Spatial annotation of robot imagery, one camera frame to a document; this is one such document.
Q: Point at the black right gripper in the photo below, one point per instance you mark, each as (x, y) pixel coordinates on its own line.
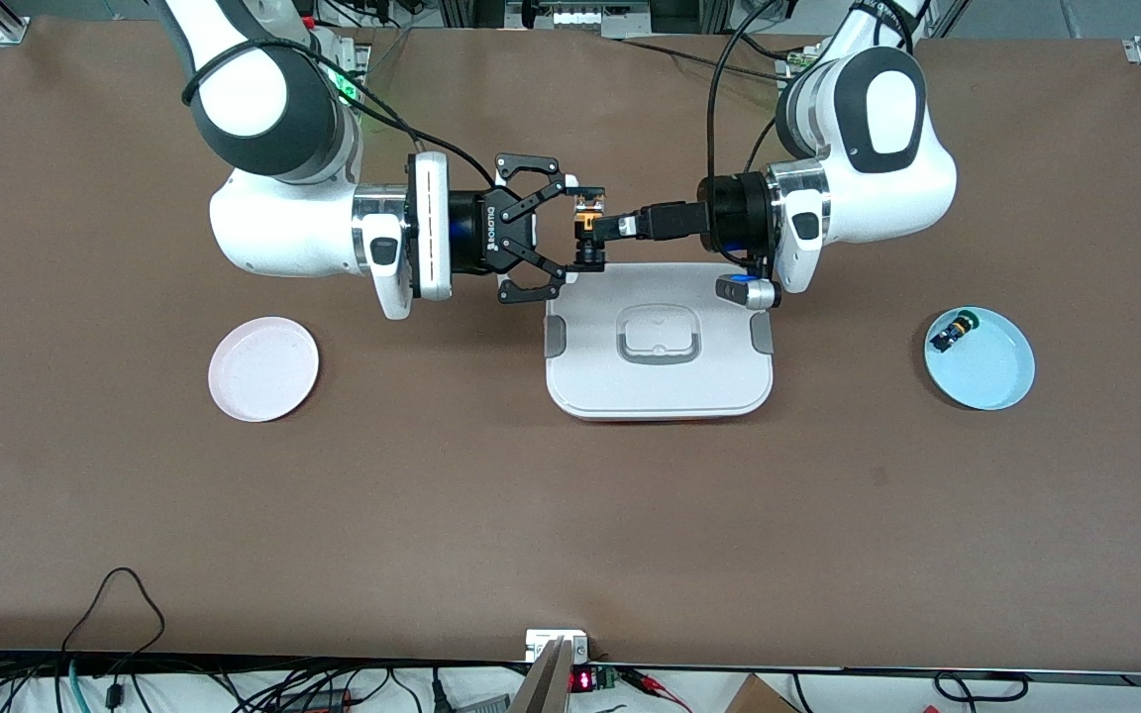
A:
(479, 234)

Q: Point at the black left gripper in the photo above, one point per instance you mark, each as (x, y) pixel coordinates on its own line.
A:
(729, 214)

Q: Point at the orange and black switch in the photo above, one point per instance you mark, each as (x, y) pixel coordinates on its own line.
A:
(588, 248)

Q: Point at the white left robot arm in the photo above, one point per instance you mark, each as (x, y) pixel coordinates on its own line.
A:
(887, 149)

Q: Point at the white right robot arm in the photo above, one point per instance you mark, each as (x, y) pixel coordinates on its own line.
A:
(273, 228)

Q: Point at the white lidded box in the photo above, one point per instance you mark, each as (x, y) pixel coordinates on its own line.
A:
(699, 376)

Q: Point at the white power strip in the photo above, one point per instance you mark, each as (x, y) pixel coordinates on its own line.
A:
(580, 17)

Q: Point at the pale pink round plate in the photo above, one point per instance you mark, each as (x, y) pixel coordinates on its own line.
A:
(263, 371)

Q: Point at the light blue round plate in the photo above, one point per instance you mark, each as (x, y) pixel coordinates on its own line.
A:
(986, 381)

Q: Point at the small white device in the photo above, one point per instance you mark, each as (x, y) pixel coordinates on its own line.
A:
(541, 642)

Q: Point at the red clip leads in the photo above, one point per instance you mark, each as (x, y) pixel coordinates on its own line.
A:
(650, 681)

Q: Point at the red digit display board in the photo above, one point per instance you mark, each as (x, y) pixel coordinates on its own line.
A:
(582, 681)

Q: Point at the grey metal bar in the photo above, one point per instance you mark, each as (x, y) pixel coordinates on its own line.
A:
(546, 688)

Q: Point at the brown cardboard piece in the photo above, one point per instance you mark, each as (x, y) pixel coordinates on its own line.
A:
(759, 698)

